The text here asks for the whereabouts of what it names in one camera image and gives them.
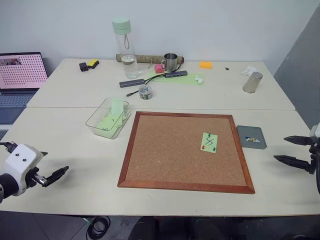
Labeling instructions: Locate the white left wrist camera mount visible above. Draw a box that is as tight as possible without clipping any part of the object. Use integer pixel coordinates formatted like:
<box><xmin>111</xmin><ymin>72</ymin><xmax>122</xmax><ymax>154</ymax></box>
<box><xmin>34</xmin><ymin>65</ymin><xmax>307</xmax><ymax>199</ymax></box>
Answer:
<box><xmin>4</xmin><ymin>143</ymin><xmax>44</xmax><ymax>197</ymax></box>

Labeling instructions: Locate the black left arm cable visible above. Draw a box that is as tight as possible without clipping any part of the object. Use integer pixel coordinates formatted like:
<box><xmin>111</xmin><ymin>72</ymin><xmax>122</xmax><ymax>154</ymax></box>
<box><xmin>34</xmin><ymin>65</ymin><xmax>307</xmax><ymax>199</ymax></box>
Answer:
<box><xmin>0</xmin><ymin>141</ymin><xmax>19</xmax><ymax>154</ymax></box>

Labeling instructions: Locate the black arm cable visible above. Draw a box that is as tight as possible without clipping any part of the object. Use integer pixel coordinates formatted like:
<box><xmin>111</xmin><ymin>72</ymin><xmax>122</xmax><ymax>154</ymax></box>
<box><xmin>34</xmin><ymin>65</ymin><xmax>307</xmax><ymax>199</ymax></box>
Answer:
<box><xmin>315</xmin><ymin>159</ymin><xmax>320</xmax><ymax>195</ymax></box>
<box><xmin>0</xmin><ymin>141</ymin><xmax>19</xmax><ymax>154</ymax></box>

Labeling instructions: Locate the steel mug with handle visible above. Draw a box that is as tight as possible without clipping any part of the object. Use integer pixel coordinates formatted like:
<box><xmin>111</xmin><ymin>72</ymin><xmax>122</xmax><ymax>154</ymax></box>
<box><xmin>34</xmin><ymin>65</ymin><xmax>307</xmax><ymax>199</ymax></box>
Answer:
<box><xmin>160</xmin><ymin>52</ymin><xmax>179</xmax><ymax>72</ymax></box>

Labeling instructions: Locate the wooden framed cork board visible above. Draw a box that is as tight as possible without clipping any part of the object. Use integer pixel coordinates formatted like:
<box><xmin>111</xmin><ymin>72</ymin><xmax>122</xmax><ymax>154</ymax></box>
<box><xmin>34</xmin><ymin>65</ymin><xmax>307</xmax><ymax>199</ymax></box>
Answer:
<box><xmin>117</xmin><ymin>111</ymin><xmax>256</xmax><ymax>195</ymax></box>

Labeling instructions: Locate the overturned steel cup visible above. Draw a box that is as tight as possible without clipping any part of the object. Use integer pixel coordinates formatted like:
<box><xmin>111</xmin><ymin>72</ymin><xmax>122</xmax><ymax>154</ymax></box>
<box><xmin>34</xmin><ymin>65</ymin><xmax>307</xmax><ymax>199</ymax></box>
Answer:
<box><xmin>242</xmin><ymin>71</ymin><xmax>264</xmax><ymax>95</ymax></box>

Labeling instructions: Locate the grey USB hub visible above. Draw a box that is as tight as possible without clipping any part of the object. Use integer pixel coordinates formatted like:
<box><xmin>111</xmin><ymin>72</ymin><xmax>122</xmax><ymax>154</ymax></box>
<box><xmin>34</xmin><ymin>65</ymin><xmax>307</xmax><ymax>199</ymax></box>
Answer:
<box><xmin>164</xmin><ymin>70</ymin><xmax>189</xmax><ymax>78</ymax></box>
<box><xmin>119</xmin><ymin>78</ymin><xmax>146</xmax><ymax>89</ymax></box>

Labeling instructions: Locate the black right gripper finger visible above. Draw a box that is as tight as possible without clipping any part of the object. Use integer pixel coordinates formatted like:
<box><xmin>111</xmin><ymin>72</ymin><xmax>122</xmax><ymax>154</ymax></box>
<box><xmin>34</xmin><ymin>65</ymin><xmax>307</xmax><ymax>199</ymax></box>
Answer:
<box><xmin>273</xmin><ymin>154</ymin><xmax>312</xmax><ymax>173</ymax></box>
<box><xmin>283</xmin><ymin>135</ymin><xmax>314</xmax><ymax>147</ymax></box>

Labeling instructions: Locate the grey laptop with pink screen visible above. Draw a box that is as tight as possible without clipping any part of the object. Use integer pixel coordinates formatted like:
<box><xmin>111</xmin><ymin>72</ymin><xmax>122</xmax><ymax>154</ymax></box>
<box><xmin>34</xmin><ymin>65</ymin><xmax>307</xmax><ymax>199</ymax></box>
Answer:
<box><xmin>0</xmin><ymin>51</ymin><xmax>49</xmax><ymax>141</ymax></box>

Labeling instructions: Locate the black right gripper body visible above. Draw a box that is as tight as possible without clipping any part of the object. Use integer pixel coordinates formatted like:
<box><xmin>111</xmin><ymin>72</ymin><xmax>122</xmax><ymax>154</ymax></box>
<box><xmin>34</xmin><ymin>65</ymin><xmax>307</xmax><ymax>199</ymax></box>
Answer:
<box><xmin>308</xmin><ymin>138</ymin><xmax>320</xmax><ymax>176</ymax></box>

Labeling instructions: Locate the small jar of pins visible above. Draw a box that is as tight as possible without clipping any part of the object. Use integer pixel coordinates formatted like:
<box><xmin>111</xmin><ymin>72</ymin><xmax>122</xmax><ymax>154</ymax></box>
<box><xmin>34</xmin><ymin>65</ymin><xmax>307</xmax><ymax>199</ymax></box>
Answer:
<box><xmin>138</xmin><ymin>84</ymin><xmax>154</xmax><ymax>101</ymax></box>

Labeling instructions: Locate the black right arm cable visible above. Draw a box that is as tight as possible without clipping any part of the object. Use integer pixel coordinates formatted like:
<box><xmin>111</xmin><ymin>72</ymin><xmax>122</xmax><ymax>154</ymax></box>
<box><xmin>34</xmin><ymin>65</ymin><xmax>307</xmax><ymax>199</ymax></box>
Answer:
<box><xmin>315</xmin><ymin>159</ymin><xmax>320</xmax><ymax>195</ymax></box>

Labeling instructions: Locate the green note with black scribble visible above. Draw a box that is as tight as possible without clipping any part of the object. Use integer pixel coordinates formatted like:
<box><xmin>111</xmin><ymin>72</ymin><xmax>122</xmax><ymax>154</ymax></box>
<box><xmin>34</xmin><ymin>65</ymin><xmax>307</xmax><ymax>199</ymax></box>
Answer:
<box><xmin>199</xmin><ymin>131</ymin><xmax>219</xmax><ymax>153</ymax></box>

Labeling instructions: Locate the crumpled clear plastic bag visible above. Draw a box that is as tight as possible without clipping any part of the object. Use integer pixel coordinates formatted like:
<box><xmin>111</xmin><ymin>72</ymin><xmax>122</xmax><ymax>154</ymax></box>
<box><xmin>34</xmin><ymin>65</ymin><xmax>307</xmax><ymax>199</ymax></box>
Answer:
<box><xmin>240</xmin><ymin>65</ymin><xmax>259</xmax><ymax>77</ymax></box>

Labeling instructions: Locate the black hub cable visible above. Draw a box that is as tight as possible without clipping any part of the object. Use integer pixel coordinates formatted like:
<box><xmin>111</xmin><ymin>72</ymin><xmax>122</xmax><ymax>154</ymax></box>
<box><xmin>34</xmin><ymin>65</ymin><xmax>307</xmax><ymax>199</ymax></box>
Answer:
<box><xmin>143</xmin><ymin>72</ymin><xmax>167</xmax><ymax>84</ymax></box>

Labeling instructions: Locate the clear bottle with green lid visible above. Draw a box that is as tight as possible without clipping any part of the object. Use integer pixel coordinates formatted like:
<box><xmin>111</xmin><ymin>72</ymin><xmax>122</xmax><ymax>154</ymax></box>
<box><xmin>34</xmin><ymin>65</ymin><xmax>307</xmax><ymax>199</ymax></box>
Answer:
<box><xmin>111</xmin><ymin>16</ymin><xmax>139</xmax><ymax>80</ymax></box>

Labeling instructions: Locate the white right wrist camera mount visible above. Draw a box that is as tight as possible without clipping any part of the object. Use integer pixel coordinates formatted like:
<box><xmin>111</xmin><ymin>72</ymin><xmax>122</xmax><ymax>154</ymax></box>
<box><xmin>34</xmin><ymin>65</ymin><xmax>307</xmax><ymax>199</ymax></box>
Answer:
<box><xmin>309</xmin><ymin>123</ymin><xmax>320</xmax><ymax>139</ymax></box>

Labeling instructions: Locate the brown rolled mat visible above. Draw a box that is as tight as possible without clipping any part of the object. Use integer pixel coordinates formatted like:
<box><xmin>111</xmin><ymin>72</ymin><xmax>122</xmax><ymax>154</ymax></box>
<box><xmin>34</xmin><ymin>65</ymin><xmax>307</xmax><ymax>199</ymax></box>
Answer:
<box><xmin>115</xmin><ymin>53</ymin><xmax>185</xmax><ymax>64</ymax></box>

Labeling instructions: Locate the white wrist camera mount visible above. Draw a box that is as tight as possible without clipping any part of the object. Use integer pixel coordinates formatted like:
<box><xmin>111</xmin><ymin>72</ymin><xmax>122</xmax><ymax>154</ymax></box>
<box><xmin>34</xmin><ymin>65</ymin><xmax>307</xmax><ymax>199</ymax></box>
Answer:
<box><xmin>4</xmin><ymin>143</ymin><xmax>44</xmax><ymax>197</ymax></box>
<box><xmin>309</xmin><ymin>123</ymin><xmax>320</xmax><ymax>139</ymax></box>

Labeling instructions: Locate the large green paper sheet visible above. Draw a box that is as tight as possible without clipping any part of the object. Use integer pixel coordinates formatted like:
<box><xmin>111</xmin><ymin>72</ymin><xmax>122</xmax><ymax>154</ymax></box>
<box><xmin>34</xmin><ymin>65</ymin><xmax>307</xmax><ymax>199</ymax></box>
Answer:
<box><xmin>147</xmin><ymin>70</ymin><xmax>207</xmax><ymax>88</ymax></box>

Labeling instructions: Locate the clear plastic box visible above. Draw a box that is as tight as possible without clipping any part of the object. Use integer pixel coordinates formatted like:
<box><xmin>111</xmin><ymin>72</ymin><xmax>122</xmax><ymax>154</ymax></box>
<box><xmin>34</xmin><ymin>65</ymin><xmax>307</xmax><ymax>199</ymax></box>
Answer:
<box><xmin>85</xmin><ymin>97</ymin><xmax>130</xmax><ymax>140</ymax></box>

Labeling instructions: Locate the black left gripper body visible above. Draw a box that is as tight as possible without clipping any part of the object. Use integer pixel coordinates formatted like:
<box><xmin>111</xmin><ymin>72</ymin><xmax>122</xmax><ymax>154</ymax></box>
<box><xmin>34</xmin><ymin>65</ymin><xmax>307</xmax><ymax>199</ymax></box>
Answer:
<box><xmin>24</xmin><ymin>166</ymin><xmax>48</xmax><ymax>189</ymax></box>

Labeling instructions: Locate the coiled black cable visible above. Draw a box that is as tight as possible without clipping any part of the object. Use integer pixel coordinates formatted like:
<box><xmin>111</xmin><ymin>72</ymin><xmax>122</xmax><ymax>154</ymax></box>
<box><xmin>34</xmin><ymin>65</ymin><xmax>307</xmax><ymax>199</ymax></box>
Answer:
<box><xmin>87</xmin><ymin>215</ymin><xmax>111</xmax><ymax>240</ymax></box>

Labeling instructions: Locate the grey square tray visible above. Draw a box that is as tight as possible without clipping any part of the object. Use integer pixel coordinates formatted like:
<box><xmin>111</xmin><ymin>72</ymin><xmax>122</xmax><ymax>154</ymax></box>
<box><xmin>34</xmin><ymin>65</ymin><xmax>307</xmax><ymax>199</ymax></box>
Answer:
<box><xmin>236</xmin><ymin>125</ymin><xmax>268</xmax><ymax>150</ymax></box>

